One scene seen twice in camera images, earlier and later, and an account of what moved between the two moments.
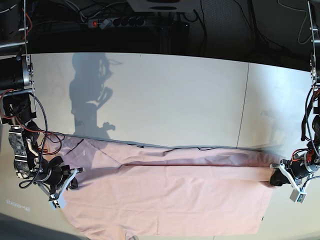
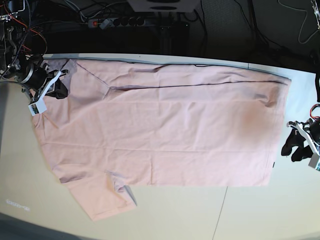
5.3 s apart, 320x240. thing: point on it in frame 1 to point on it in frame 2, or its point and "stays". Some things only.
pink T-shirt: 123,191 to 125,124
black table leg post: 165,39 stays
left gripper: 57,176 to 38,76
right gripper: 300,166 to 311,129
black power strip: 105,23 stays
